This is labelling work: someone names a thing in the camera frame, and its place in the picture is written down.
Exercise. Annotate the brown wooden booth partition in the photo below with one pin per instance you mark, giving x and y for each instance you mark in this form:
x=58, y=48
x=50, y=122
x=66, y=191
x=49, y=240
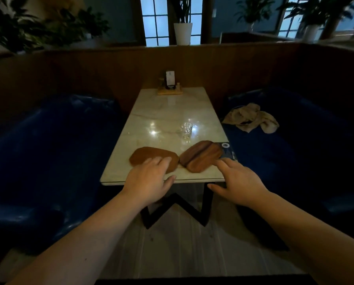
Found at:
x=105, y=74

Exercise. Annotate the person's right thumb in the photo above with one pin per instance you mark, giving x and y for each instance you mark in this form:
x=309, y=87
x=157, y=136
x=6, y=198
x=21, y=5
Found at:
x=215, y=188

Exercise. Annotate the wooden table stand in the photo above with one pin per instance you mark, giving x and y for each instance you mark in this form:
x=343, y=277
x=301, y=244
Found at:
x=169, y=90

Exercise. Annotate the broad-leaved green plant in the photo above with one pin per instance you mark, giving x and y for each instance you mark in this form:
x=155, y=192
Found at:
x=316, y=10

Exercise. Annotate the small green plant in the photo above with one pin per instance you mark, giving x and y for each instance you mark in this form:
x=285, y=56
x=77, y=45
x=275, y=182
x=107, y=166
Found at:
x=254, y=10

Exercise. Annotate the person's left hand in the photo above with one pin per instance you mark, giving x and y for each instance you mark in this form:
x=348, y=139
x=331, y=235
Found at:
x=145, y=184

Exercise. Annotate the person's left forearm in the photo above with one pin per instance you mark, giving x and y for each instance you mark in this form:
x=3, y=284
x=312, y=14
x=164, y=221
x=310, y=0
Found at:
x=81, y=243

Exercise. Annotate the flat brown wooden tray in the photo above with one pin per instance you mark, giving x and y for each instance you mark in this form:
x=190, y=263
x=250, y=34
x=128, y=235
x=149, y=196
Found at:
x=147, y=154

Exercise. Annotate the blue upholstered bench seat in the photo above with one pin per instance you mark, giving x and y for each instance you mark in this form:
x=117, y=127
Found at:
x=46, y=163
x=298, y=151

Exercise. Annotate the bushy green plant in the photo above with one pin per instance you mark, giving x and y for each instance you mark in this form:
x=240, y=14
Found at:
x=31, y=26

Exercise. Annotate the tall green potted plant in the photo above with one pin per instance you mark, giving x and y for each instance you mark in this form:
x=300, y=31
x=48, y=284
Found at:
x=183, y=8

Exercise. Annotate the large gridded window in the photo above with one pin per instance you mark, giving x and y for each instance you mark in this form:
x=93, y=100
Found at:
x=289, y=25

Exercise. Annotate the person's right middle finger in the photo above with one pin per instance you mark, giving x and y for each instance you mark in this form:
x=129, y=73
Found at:
x=232, y=162

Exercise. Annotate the clear drinking glass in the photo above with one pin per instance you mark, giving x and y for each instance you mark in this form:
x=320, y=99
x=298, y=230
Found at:
x=186, y=129

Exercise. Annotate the white upright card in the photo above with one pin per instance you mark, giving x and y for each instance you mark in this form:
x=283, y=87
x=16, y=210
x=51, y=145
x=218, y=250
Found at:
x=170, y=78

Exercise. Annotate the person's left middle finger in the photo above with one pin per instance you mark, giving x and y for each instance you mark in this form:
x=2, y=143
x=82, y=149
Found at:
x=156, y=160

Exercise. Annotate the striped brown wooden tray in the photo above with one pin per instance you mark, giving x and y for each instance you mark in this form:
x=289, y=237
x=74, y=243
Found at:
x=205, y=158

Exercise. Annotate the white round plant pot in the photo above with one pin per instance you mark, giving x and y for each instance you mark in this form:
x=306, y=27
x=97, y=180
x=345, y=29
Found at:
x=310, y=33

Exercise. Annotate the dark brown wooden tray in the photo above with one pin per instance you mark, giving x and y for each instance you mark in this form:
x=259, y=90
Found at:
x=194, y=151

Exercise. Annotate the person's right hand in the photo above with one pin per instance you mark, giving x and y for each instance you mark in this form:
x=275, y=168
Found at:
x=242, y=186

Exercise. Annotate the person's left thumb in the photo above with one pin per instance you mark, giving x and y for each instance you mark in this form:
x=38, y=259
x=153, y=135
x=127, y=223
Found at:
x=170, y=181

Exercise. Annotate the person's right forearm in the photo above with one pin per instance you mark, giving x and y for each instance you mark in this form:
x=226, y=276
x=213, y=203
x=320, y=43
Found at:
x=310, y=240

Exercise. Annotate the beige crumpled cloth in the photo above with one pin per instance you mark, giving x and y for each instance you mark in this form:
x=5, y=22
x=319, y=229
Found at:
x=251, y=117

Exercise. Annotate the black zigzag table frame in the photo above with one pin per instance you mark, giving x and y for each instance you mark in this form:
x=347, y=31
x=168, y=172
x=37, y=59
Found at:
x=177, y=204

